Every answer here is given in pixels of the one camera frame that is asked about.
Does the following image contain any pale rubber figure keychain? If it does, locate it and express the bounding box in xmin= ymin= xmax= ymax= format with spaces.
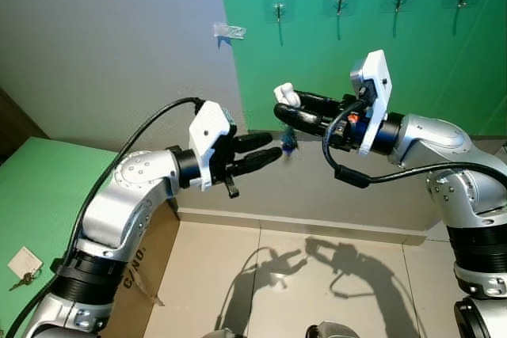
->
xmin=273 ymin=82 xmax=302 ymax=109

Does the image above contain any green wall sheet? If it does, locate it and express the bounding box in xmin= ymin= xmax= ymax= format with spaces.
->
xmin=215 ymin=0 xmax=507 ymax=138

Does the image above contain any dark brown wooden furniture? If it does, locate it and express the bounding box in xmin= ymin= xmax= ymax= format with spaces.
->
xmin=0 ymin=85 xmax=48 ymax=157

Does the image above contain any brown cardboard box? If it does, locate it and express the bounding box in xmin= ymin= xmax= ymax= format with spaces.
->
xmin=101 ymin=199 xmax=181 ymax=338

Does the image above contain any white key tag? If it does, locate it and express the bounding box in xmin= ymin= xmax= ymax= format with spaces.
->
xmin=8 ymin=247 xmax=43 ymax=277

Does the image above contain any clear tape piece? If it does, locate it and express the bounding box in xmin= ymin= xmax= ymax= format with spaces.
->
xmin=212 ymin=23 xmax=246 ymax=40

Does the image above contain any grey robot leg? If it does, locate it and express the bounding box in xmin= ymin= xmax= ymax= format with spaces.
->
xmin=305 ymin=321 xmax=361 ymax=338
xmin=200 ymin=328 xmax=238 ymax=338

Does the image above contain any grey left robot leg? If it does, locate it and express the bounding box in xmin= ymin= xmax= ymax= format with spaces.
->
xmin=200 ymin=328 xmax=238 ymax=338

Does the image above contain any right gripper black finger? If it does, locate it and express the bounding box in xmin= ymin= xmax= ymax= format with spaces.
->
xmin=298 ymin=93 xmax=345 ymax=115
xmin=274 ymin=104 xmax=334 ymax=136

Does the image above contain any grey right robot leg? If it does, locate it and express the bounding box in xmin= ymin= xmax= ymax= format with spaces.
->
xmin=305 ymin=321 xmax=361 ymax=338

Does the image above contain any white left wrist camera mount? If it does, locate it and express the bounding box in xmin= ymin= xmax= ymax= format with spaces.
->
xmin=189 ymin=99 xmax=236 ymax=192

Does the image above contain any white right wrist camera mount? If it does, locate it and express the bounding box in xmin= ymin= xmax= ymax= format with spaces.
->
xmin=350 ymin=49 xmax=395 ymax=155

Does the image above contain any green table cover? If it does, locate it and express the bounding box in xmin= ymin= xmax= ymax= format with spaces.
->
xmin=0 ymin=137 xmax=120 ymax=335

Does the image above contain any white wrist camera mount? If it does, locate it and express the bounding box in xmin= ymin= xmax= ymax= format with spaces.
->
xmin=350 ymin=49 xmax=395 ymax=155
xmin=189 ymin=99 xmax=236 ymax=192

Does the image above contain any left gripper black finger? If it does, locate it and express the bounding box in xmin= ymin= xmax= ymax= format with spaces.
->
xmin=234 ymin=131 xmax=273 ymax=154
xmin=235 ymin=148 xmax=284 ymax=178

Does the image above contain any small brass key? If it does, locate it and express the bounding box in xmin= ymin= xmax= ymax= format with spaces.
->
xmin=10 ymin=271 xmax=42 ymax=291

